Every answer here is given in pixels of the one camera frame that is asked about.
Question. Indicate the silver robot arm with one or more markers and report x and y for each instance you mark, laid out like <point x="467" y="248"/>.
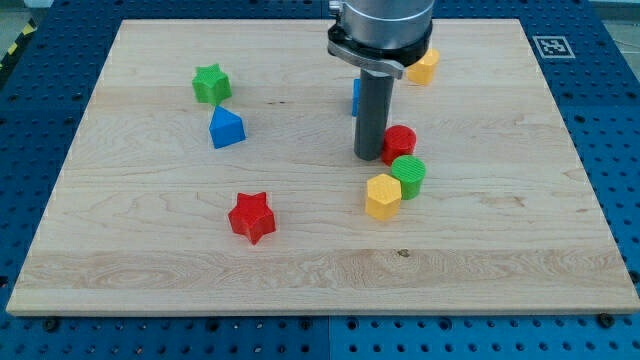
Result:
<point x="381" y="36"/>

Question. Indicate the blue cube block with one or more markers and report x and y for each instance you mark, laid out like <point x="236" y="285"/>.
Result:
<point x="355" y="96"/>

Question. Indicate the blue triangle block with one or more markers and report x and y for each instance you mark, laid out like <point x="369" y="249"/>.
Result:
<point x="226" y="128"/>

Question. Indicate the yellow hexagon block near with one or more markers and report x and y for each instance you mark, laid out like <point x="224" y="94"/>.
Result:
<point x="383" y="197"/>

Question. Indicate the yellow hexagon block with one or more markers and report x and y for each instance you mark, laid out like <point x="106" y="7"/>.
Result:
<point x="423" y="71"/>
<point x="383" y="197"/>

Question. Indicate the red star block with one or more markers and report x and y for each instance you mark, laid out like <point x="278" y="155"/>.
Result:
<point x="252" y="216"/>

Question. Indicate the red cylinder block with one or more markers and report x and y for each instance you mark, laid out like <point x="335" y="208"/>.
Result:
<point x="398" y="140"/>

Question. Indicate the green cylinder block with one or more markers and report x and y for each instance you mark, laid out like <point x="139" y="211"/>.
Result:
<point x="410" y="171"/>

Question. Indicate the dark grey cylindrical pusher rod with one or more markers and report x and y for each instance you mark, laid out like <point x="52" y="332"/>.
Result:
<point x="373" y="109"/>

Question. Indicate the wooden board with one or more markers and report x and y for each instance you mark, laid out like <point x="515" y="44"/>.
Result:
<point x="137" y="225"/>

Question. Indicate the green star block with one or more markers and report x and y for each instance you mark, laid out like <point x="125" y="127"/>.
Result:
<point x="211" y="85"/>

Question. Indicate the yellow hexagon block far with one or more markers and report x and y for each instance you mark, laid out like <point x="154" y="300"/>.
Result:
<point x="423" y="71"/>

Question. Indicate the fiducial marker tag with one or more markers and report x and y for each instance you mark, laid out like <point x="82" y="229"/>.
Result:
<point x="553" y="47"/>

